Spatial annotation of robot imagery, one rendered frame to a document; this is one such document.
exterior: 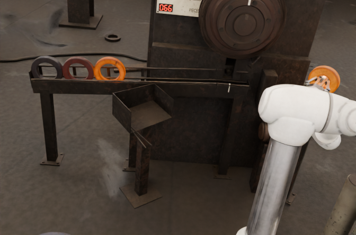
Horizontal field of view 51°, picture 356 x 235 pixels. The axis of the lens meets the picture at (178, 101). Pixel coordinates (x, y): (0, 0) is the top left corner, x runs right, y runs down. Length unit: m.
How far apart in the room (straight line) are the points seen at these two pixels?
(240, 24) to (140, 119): 0.73
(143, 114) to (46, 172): 0.87
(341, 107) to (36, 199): 1.84
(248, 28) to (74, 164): 1.46
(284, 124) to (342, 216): 1.13
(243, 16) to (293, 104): 0.92
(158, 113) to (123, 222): 0.67
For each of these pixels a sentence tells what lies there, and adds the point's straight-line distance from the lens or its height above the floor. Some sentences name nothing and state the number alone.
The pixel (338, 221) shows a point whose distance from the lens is 2.26.
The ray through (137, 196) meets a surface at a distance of 2.43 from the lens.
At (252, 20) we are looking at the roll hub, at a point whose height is 1.15.
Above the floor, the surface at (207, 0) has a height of 1.20.
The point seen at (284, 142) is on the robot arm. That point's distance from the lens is 1.21.
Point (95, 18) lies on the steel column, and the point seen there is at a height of 0.03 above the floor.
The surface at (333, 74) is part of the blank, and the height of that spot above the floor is 0.96.
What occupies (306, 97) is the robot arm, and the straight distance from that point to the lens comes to 1.18.
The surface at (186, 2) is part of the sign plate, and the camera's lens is 2.18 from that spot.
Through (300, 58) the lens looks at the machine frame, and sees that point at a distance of 2.40.
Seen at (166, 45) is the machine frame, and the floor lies 0.87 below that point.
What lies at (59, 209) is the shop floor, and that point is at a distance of 2.40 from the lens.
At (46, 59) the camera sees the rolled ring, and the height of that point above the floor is 0.76.
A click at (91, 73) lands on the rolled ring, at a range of 2.28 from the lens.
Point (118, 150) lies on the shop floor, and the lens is 2.78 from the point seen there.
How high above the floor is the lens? 1.75
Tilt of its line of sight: 31 degrees down
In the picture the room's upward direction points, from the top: 7 degrees clockwise
